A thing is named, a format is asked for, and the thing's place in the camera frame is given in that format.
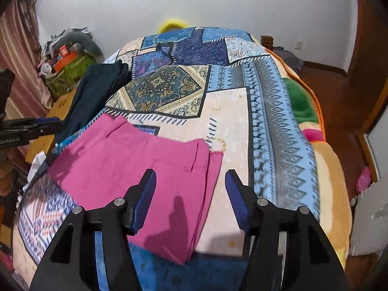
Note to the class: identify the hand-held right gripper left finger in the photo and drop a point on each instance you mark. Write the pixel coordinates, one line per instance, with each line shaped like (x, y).
(145, 200)

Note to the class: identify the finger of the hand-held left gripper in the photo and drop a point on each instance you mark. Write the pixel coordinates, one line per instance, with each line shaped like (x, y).
(45, 125)

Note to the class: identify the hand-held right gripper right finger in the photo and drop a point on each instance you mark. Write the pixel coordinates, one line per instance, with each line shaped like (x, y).
(238, 200)

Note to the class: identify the pink pants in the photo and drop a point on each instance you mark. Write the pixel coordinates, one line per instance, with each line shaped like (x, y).
(121, 169)

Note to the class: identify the dark folded pants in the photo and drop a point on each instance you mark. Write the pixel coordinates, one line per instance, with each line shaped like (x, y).
(94, 97)

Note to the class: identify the wooden folding lap table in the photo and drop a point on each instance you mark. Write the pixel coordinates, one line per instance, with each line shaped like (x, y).
(57, 109)

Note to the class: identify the striped pink curtain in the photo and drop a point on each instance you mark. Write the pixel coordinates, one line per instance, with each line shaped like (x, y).
(21, 51)

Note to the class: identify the green fabric basket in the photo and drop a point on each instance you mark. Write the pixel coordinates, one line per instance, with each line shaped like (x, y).
(68, 75)

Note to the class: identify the red cardboard box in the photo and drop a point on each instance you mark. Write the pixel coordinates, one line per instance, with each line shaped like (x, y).
(65, 57)

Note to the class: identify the grey plush pillow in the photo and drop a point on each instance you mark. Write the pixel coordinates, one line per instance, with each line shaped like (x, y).
(81, 41)

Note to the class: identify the blue patchwork print blanket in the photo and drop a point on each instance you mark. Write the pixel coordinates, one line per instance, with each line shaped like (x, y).
(218, 109)

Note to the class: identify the orange fleece blanket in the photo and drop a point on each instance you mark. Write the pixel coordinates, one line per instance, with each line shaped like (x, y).
(330, 182)

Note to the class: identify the pink round floor item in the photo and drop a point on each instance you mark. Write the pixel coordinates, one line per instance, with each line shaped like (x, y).
(363, 179)

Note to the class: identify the grey cloth heap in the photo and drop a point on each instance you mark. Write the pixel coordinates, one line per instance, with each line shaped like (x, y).
(289, 57)

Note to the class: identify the yellow curved foam piece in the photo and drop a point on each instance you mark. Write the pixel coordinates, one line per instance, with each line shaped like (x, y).
(172, 24)

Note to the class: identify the brown wooden door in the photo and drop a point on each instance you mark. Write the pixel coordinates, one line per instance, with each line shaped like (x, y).
(368, 51)

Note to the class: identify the wooden bed post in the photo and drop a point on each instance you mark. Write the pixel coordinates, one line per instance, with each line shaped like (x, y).
(267, 41)

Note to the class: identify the white wall socket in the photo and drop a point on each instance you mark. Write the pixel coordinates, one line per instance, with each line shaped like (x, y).
(299, 45)

